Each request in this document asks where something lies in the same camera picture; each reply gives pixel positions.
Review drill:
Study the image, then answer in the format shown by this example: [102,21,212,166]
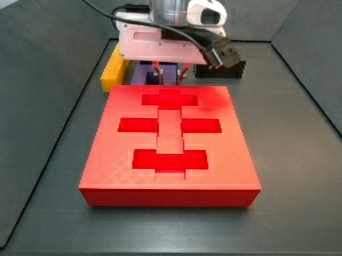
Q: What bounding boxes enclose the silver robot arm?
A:
[114,0,232,84]

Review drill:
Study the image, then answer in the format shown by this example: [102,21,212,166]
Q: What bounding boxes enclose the black angle fixture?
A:
[195,61,245,79]

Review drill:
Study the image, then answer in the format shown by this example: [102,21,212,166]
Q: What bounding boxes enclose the purple U-shaped block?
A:
[130,62,177,85]

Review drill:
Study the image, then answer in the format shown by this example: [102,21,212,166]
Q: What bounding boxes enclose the yellow long block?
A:
[100,44,129,92]

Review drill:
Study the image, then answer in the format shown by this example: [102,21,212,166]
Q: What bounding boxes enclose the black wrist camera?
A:
[161,27,240,69]

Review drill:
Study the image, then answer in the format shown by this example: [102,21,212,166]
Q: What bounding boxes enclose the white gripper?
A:
[113,0,227,84]

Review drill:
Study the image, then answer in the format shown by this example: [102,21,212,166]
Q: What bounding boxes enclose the black cable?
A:
[81,0,215,59]

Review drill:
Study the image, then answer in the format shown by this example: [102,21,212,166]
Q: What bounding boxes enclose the red board with slots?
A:
[78,85,261,207]

